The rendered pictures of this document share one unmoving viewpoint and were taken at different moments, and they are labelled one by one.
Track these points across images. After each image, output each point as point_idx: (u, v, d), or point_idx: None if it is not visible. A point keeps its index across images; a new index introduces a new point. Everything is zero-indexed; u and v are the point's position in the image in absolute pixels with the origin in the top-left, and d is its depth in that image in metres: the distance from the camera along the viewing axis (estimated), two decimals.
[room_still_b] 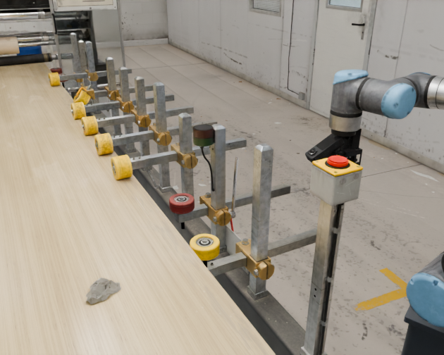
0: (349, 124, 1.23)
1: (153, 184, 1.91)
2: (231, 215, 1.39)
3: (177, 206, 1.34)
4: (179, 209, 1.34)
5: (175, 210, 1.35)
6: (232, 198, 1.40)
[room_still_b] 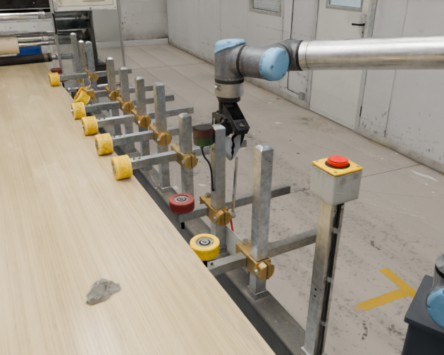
0: (244, 86, 1.34)
1: (153, 184, 1.91)
2: (231, 215, 1.39)
3: (177, 206, 1.34)
4: (179, 209, 1.34)
5: (175, 210, 1.35)
6: (232, 198, 1.40)
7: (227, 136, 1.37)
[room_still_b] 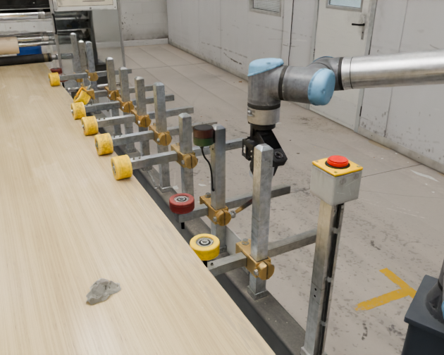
0: None
1: (153, 184, 1.91)
2: (231, 218, 1.40)
3: (177, 206, 1.34)
4: (179, 209, 1.34)
5: (175, 210, 1.35)
6: (240, 208, 1.37)
7: None
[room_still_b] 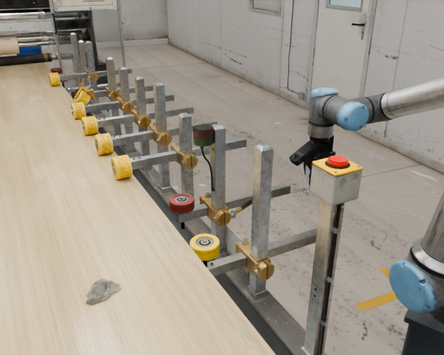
0: (324, 132, 1.49)
1: (153, 184, 1.91)
2: (231, 218, 1.40)
3: (177, 206, 1.34)
4: (179, 209, 1.34)
5: (175, 210, 1.35)
6: (240, 208, 1.37)
7: (307, 166, 1.60)
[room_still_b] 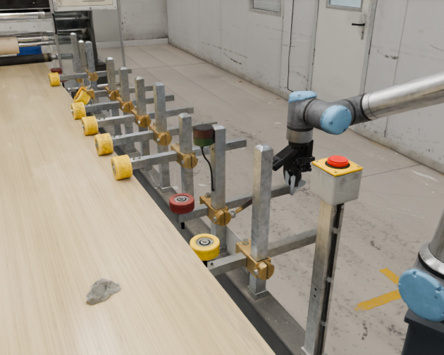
0: (302, 136, 1.45)
1: (153, 184, 1.91)
2: (231, 218, 1.40)
3: (177, 206, 1.34)
4: (179, 209, 1.34)
5: (175, 210, 1.35)
6: (240, 208, 1.37)
7: (287, 171, 1.57)
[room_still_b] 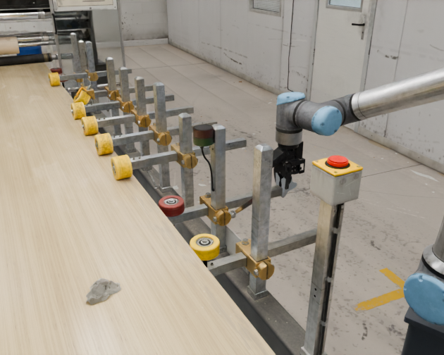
0: (291, 139, 1.44)
1: (153, 184, 1.91)
2: (231, 218, 1.40)
3: (167, 208, 1.33)
4: (168, 212, 1.33)
5: (164, 213, 1.34)
6: (240, 208, 1.37)
7: (277, 173, 1.55)
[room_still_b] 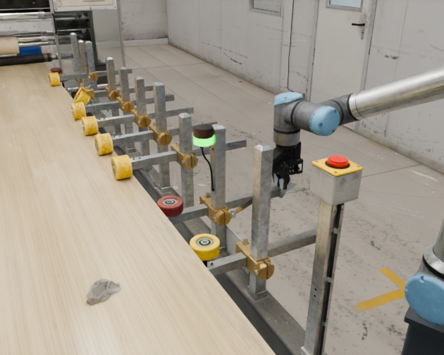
0: (289, 139, 1.43)
1: (153, 184, 1.91)
2: (231, 218, 1.40)
3: (165, 208, 1.32)
4: (167, 212, 1.33)
5: (163, 213, 1.34)
6: (240, 208, 1.37)
7: (275, 174, 1.55)
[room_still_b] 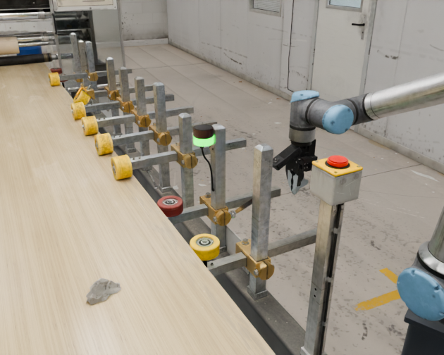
0: (305, 136, 1.46)
1: (153, 184, 1.91)
2: (231, 218, 1.40)
3: (165, 208, 1.32)
4: (167, 212, 1.33)
5: (163, 213, 1.34)
6: (240, 208, 1.37)
7: (289, 170, 1.57)
